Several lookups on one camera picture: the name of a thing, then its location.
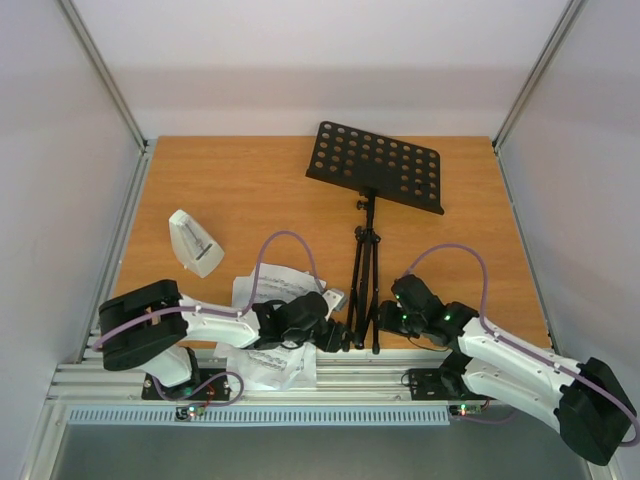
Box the white metronome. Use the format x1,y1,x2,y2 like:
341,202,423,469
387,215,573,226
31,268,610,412
168,209,225,278

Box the black music stand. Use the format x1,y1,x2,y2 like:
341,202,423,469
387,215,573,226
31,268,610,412
306,121,444,354

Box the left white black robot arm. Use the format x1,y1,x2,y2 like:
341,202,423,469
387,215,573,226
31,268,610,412
93,279,352,398

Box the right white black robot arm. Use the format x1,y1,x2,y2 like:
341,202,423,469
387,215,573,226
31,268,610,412
377,274,639,466

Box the white sheet music paper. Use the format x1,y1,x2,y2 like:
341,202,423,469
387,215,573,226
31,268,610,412
231,263,326,309

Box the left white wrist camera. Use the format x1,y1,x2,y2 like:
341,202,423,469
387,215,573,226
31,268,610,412
323,288,348,312

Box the aluminium rail base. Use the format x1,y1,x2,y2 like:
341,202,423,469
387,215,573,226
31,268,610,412
46,349,446,406

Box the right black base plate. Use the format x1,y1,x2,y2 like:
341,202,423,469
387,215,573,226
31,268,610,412
402,368,466,401

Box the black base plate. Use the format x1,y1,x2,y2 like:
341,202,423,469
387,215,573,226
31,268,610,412
402,368,466,401
141,368,231,402

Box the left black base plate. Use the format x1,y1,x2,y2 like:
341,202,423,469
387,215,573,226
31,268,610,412
141,368,231,402

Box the grey slotted cable duct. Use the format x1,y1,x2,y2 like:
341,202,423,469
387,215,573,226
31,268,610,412
67,406,450,427

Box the right aluminium frame post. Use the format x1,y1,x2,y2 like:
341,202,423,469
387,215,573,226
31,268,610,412
492,0,588,155

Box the aluminium frame post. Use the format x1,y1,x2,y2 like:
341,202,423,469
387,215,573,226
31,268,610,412
55,0,148,154
492,0,588,155

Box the left aluminium frame post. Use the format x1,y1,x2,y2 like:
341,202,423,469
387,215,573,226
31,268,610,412
55,0,148,154

